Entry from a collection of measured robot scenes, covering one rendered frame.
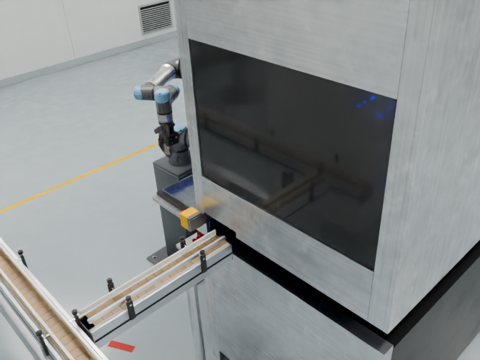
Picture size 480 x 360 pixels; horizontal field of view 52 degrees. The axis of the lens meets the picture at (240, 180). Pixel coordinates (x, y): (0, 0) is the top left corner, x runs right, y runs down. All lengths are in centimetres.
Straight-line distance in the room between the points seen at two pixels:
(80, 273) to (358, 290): 231
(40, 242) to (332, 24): 310
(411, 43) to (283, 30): 41
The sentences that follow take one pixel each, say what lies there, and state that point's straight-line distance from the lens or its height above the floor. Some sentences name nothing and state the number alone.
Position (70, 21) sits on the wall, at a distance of 757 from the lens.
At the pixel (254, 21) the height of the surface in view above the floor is 192.
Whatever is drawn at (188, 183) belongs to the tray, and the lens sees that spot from 271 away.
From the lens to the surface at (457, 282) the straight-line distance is 226.
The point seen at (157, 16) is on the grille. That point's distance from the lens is 828.
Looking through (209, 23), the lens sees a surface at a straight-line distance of 177.
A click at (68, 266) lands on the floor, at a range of 374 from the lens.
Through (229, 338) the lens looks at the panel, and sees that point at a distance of 269.
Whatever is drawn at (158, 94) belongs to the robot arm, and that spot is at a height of 144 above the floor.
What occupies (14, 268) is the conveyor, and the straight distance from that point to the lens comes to 233.
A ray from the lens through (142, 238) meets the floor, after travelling 382.
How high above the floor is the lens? 232
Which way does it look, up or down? 32 degrees down
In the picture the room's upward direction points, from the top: 3 degrees counter-clockwise
